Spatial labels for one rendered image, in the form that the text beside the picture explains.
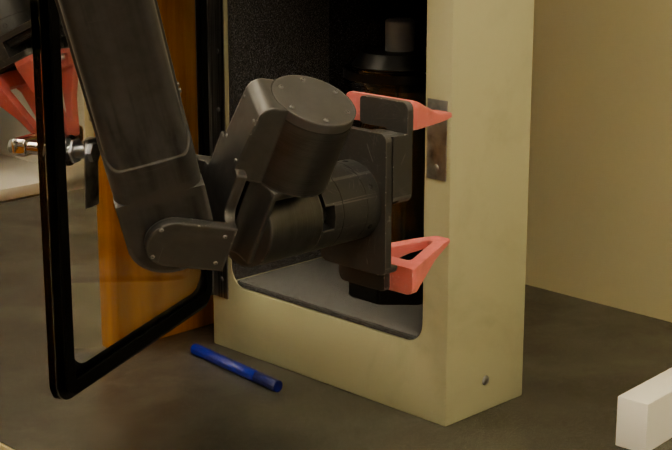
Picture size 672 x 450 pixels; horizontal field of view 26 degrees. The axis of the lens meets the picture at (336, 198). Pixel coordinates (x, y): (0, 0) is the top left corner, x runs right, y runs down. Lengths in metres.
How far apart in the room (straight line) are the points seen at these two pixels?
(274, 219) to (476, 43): 0.37
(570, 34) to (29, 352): 0.70
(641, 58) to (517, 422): 0.49
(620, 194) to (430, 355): 0.44
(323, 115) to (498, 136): 0.40
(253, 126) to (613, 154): 0.82
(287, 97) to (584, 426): 0.53
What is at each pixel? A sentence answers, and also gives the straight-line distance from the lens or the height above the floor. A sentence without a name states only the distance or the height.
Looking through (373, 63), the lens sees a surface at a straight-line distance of 1.37.
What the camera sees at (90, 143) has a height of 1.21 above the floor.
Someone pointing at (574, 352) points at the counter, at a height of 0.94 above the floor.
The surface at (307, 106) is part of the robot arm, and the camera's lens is 0.92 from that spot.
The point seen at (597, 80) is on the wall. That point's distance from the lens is 1.67.
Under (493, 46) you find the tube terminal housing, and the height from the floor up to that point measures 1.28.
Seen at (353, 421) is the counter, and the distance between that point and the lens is 1.33.
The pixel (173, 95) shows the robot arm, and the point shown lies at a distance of 0.88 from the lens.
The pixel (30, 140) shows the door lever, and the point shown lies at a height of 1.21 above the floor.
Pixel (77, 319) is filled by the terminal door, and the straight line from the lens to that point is 1.26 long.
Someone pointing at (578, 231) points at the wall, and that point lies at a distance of 1.72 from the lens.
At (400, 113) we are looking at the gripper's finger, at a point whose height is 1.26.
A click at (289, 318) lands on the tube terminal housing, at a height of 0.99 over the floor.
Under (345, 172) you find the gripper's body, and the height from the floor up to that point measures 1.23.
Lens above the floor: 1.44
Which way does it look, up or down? 14 degrees down
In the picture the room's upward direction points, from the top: straight up
